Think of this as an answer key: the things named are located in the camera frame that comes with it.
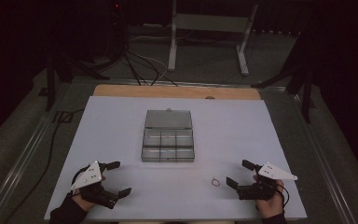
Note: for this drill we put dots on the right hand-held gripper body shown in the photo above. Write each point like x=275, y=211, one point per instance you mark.
x=259, y=189

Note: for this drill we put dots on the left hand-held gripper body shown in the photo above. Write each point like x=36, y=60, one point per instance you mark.
x=90, y=179

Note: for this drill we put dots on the small brown rubber band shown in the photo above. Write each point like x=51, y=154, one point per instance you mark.
x=213, y=180

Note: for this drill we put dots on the clear plastic compartment box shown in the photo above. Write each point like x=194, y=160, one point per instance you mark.
x=167, y=137

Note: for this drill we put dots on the person's right hand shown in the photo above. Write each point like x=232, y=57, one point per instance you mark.
x=272, y=207

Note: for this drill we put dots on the person's left hand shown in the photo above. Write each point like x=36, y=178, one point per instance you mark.
x=85, y=203

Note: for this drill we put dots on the white table mat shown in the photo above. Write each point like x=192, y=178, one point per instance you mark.
x=230, y=133

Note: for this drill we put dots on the black tripod stand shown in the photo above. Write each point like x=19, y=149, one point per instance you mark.
x=51, y=81
x=306, y=90

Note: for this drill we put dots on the wooden table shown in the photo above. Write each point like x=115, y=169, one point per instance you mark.
x=174, y=91

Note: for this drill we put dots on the white metal stand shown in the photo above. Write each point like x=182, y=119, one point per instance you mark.
x=211, y=22

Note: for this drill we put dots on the metal floor rail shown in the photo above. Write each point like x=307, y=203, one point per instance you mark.
x=323, y=158
x=21, y=161

